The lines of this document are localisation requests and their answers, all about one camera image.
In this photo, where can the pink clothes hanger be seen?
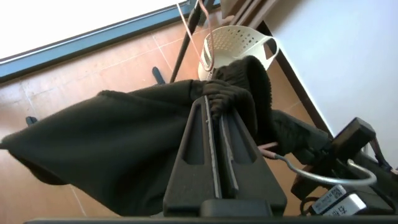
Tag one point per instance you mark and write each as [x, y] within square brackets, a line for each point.
[191, 34]
[326, 181]

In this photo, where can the white laundry basket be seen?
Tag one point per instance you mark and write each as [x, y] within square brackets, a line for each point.
[239, 40]

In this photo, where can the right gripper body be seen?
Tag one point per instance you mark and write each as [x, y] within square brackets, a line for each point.
[342, 146]

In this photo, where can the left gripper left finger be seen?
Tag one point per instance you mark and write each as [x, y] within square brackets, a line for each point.
[192, 186]

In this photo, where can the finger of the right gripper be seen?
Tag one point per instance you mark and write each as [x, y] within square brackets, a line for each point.
[298, 137]

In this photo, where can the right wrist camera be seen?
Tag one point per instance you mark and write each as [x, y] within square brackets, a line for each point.
[339, 202]

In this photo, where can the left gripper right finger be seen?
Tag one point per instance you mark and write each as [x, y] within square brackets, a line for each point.
[252, 183]

